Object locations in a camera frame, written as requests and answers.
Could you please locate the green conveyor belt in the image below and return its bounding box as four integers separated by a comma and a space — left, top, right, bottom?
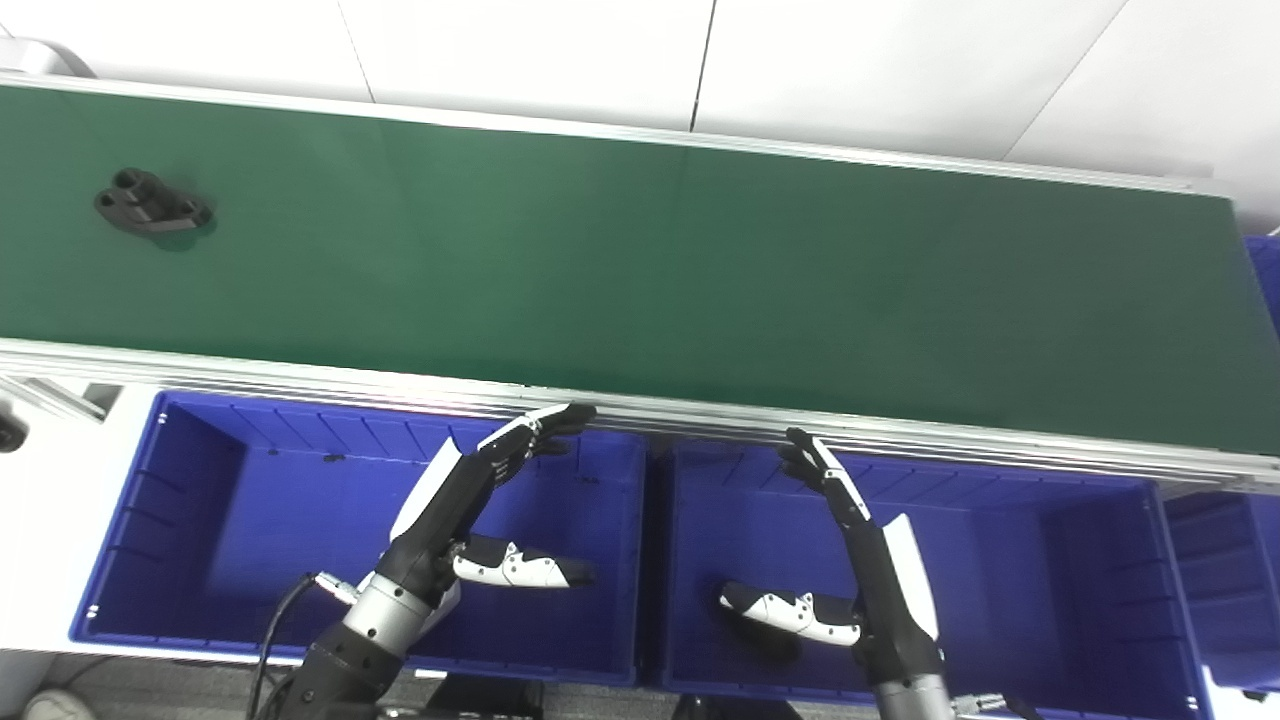
0, 85, 1280, 457
0, 70, 1280, 497

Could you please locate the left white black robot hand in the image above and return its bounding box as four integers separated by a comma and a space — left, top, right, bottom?
375, 403, 598, 613

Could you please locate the large blue plastic bin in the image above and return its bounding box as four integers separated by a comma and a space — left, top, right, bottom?
1165, 490, 1280, 693
68, 390, 651, 687
655, 440, 1216, 720

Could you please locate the black robot torso base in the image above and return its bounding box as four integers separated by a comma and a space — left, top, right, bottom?
375, 675, 546, 720

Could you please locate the aluminium profile bracket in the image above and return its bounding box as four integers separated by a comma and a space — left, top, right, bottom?
0, 374, 109, 424

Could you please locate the grey conveyor end housing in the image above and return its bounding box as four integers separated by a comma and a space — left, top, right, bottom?
0, 38, 97, 79

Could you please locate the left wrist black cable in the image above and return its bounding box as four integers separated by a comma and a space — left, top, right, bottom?
245, 572, 359, 720

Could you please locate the blue bin beyond conveyor end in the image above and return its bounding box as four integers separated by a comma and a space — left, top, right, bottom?
1244, 235, 1280, 336

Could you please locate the black flanged metal part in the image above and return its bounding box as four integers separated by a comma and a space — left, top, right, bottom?
94, 168, 214, 236

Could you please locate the white shoe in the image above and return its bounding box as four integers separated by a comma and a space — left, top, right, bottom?
22, 688, 97, 720

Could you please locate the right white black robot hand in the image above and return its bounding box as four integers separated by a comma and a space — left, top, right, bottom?
718, 428, 947, 687

